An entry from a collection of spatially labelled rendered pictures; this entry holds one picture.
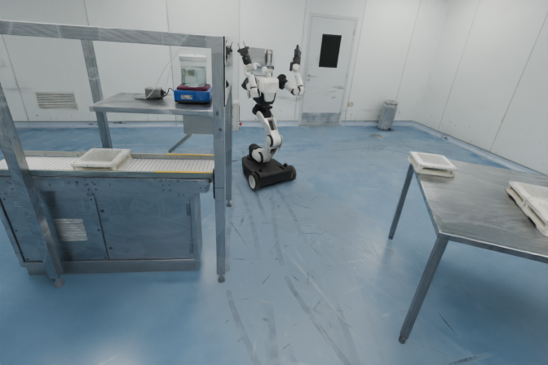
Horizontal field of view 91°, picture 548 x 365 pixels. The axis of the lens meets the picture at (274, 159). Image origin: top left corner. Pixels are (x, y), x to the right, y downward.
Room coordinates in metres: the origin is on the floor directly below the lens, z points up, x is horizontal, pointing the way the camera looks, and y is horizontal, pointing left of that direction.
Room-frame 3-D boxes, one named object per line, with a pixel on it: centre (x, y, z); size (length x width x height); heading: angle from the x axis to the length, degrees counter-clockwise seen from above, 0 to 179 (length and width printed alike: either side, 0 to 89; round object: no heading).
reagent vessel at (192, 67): (1.64, 0.50, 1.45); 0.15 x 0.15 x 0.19
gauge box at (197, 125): (1.73, 0.50, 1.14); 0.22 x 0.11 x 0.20; 97
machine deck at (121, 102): (1.57, 0.68, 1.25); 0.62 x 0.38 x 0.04; 97
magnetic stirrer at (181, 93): (1.64, 0.51, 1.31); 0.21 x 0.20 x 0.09; 7
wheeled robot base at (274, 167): (3.16, 0.13, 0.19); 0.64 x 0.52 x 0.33; 34
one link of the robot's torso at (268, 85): (3.22, 0.18, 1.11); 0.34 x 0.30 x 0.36; 124
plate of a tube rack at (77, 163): (1.54, 1.08, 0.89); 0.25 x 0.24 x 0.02; 7
